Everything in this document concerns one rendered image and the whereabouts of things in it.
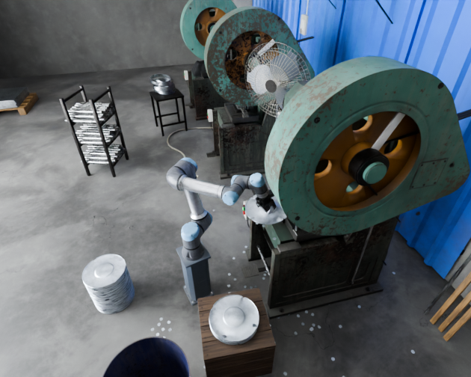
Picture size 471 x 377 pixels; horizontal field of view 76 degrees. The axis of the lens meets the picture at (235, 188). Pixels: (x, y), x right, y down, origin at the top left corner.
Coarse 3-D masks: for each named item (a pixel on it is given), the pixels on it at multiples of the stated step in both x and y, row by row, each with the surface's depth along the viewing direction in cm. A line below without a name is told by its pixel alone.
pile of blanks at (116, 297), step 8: (128, 272) 222; (120, 280) 211; (128, 280) 221; (88, 288) 205; (96, 288) 202; (104, 288) 203; (112, 288) 207; (120, 288) 212; (128, 288) 221; (96, 296) 208; (104, 296) 208; (112, 296) 211; (120, 296) 216; (128, 296) 223; (96, 304) 218; (104, 304) 214; (112, 304) 216; (120, 304) 220; (128, 304) 227; (104, 312) 221; (112, 312) 221
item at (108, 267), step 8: (104, 256) 224; (112, 256) 224; (88, 264) 218; (96, 264) 218; (104, 264) 217; (112, 264) 218; (120, 264) 218; (88, 272) 212; (96, 272) 212; (104, 272) 211; (112, 272) 212; (120, 272) 212; (88, 280) 207; (96, 280) 207; (104, 280) 207
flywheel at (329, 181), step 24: (384, 120) 128; (408, 120) 131; (336, 144) 129; (360, 144) 131; (384, 144) 136; (408, 144) 140; (336, 168) 137; (360, 168) 125; (384, 168) 125; (408, 168) 146; (336, 192) 146; (360, 192) 151; (384, 192) 152
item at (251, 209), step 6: (252, 198) 202; (276, 198) 200; (246, 204) 198; (252, 204) 198; (276, 204) 195; (246, 210) 194; (252, 210) 194; (258, 210) 193; (276, 210) 191; (282, 210) 191; (252, 216) 190; (258, 216) 189; (264, 216) 189; (270, 216) 188; (276, 216) 188; (282, 216) 187; (258, 222) 185; (264, 222) 185; (270, 222) 185; (276, 222) 184
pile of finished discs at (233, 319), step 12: (228, 300) 186; (240, 300) 186; (216, 312) 179; (228, 312) 179; (240, 312) 179; (252, 312) 179; (216, 324) 173; (228, 324) 173; (240, 324) 173; (252, 324) 173; (216, 336) 170; (228, 336) 168; (240, 336) 168; (252, 336) 170
